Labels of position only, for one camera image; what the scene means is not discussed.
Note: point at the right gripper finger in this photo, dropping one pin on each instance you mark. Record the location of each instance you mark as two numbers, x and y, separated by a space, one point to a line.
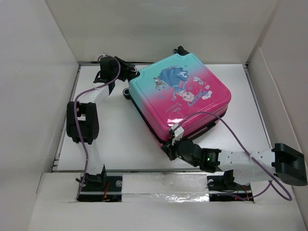
167 146
171 155

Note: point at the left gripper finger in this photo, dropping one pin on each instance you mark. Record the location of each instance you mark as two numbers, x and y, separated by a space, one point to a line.
129 75
125 65

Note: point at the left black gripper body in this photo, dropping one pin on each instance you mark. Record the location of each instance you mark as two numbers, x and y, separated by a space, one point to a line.
122 68

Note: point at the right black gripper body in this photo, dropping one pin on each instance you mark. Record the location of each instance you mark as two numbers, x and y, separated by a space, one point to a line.
175 147

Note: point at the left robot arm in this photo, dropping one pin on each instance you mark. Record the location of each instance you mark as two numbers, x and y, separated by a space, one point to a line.
82 122

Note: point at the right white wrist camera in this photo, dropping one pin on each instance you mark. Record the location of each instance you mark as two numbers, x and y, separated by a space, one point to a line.
176 132

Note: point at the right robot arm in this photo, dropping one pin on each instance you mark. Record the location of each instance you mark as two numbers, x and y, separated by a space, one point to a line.
282 162

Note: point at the pink and teal suitcase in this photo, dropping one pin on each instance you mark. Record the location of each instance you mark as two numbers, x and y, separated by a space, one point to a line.
178 90

